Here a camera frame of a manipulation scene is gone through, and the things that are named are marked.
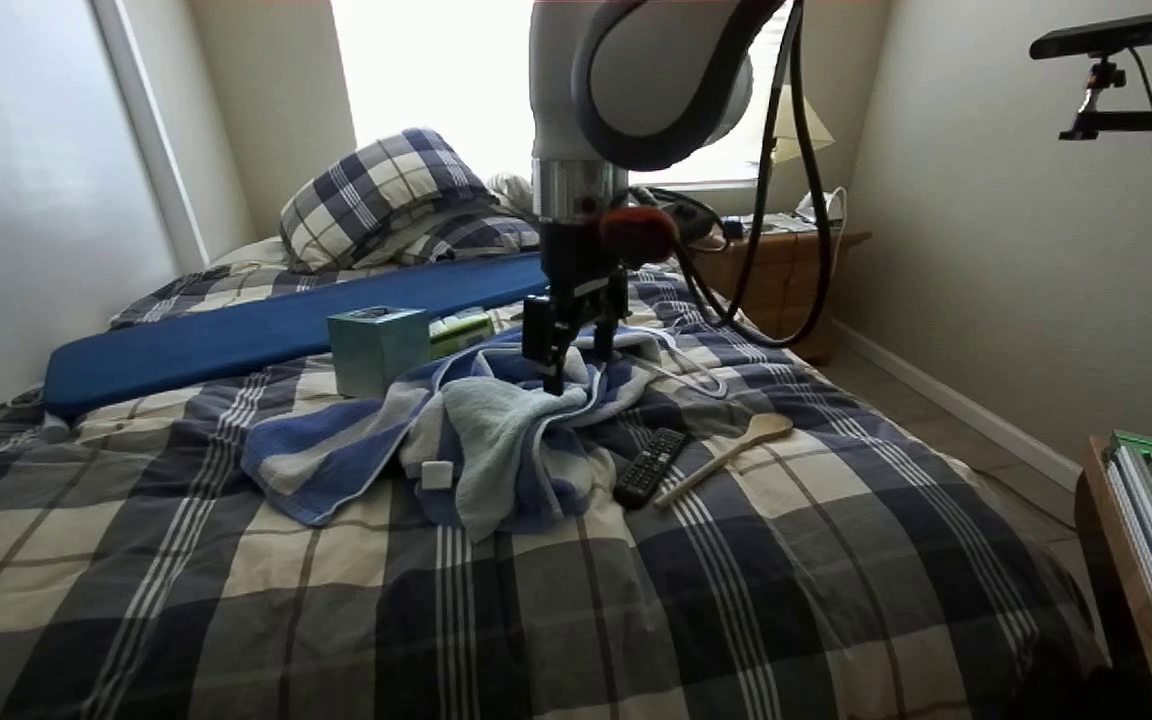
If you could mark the blue white striped towel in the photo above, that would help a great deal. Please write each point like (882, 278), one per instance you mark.
(323, 454)

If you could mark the red black wrist camera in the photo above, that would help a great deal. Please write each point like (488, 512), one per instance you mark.
(642, 232)

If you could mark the light blue towel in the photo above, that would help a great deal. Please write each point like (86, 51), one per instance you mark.
(503, 442)

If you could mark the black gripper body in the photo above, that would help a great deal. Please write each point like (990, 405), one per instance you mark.
(576, 274)

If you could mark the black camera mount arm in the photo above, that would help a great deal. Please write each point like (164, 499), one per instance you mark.
(1142, 121)

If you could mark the black remote control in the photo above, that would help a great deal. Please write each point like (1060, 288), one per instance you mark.
(650, 470)

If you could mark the wooden spoon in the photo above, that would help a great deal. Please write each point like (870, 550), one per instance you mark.
(736, 442)

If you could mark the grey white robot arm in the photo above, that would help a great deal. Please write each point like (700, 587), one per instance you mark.
(659, 75)

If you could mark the wooden nightstand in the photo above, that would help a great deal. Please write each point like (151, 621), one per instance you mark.
(777, 287)

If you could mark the blue white plaid pillow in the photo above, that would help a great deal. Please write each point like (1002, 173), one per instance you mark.
(363, 192)

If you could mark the blue beige plaid comforter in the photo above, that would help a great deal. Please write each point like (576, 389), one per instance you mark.
(736, 602)

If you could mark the small green box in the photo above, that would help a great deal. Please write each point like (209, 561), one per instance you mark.
(460, 329)

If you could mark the black camera on mount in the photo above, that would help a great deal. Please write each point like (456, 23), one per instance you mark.
(1116, 30)

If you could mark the teal tissue box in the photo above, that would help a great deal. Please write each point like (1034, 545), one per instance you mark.
(375, 350)

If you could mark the blue ironing board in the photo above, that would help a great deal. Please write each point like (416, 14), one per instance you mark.
(203, 343)

